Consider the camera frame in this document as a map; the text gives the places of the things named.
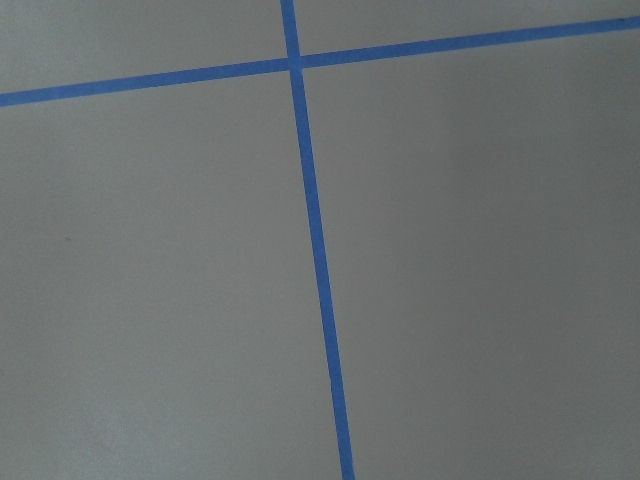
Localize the brown paper table cover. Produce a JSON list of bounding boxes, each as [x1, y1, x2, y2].
[[1, 1, 639, 479]]

